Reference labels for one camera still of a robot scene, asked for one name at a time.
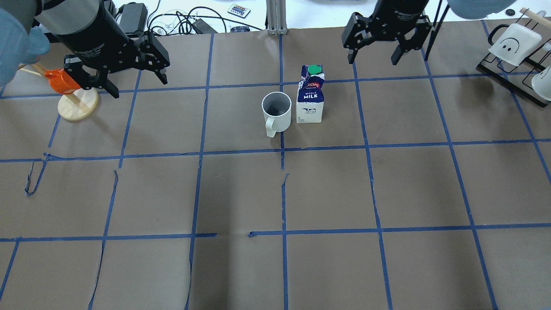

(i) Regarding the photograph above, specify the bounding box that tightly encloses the blue white milk carton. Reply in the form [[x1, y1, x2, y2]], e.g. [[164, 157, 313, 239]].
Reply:
[[295, 65, 325, 124]]

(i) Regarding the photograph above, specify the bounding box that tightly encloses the black power brick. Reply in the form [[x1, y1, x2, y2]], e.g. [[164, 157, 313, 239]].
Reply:
[[191, 19, 218, 34]]

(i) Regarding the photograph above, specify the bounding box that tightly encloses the white ribbed mug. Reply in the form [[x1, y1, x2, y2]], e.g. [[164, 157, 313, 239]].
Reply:
[[261, 92, 292, 138]]

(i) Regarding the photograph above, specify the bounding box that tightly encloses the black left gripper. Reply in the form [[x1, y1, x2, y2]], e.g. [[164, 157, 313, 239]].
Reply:
[[65, 33, 170, 99]]

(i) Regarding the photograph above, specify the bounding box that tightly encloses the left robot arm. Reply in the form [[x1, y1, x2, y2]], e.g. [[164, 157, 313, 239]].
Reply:
[[0, 0, 170, 98]]

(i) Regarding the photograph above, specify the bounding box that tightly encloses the small remote control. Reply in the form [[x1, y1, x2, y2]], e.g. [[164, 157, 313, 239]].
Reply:
[[227, 4, 251, 19]]

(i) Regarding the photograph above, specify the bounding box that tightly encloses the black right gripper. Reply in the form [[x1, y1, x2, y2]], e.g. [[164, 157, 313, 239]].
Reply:
[[342, 0, 432, 65]]

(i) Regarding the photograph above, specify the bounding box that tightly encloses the white cup on rack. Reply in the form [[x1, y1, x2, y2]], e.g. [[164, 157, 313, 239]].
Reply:
[[531, 65, 551, 101], [488, 23, 542, 67]]

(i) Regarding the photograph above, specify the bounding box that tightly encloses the black wire cup rack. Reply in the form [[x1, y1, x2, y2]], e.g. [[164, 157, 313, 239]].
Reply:
[[476, 6, 551, 107]]

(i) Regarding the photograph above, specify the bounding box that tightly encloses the aluminium frame post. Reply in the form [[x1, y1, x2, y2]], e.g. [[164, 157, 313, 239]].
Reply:
[[266, 0, 288, 36]]

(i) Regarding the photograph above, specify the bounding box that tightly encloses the orange mug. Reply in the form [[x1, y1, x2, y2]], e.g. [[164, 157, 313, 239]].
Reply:
[[44, 68, 81, 95]]

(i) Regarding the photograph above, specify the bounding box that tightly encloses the wooden mug tree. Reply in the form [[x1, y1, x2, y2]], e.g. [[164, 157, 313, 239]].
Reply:
[[18, 62, 99, 121]]

